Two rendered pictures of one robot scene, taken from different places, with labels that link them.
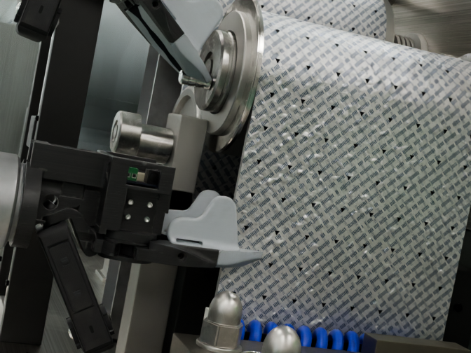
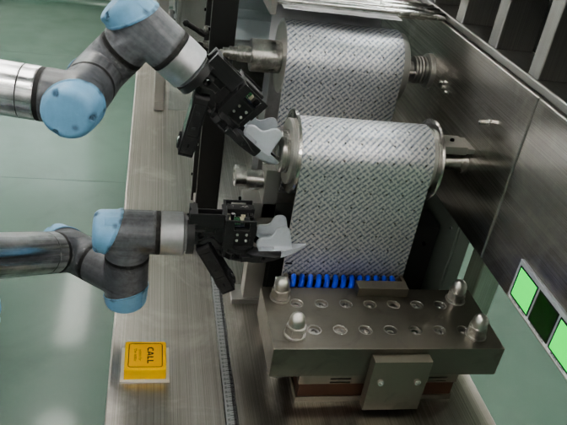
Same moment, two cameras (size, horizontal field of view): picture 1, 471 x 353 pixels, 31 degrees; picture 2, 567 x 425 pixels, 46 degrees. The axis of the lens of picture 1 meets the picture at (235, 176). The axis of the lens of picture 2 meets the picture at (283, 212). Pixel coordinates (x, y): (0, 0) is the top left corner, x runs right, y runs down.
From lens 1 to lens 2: 0.60 m
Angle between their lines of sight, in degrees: 28
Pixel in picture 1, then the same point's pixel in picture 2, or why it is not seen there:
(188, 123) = (271, 174)
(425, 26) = (437, 51)
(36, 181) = (192, 231)
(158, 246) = (251, 255)
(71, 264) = (212, 260)
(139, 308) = not seen: hidden behind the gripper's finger
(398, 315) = (379, 264)
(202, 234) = (273, 244)
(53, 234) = (202, 250)
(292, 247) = (321, 240)
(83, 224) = (216, 243)
